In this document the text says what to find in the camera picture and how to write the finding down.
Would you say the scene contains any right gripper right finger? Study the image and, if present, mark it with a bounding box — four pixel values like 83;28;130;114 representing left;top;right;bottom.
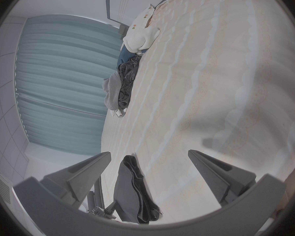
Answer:
188;149;256;203

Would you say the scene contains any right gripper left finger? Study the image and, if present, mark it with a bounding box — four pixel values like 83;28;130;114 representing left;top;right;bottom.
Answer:
42;152;111;203

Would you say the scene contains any black T-shirt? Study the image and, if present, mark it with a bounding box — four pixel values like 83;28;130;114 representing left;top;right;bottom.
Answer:
113;155;164;224

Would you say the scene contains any bed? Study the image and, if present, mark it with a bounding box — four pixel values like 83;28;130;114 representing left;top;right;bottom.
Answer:
99;0;295;224

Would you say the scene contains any pile of clothes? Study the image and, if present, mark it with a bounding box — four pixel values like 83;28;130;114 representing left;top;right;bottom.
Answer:
102;25;161;118

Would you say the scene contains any blue-green curtain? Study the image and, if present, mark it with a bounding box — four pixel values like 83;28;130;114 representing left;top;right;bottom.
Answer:
17;96;108;157
14;14;124;112

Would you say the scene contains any white printed pillow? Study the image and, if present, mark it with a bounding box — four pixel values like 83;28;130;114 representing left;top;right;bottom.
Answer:
130;6;156;30

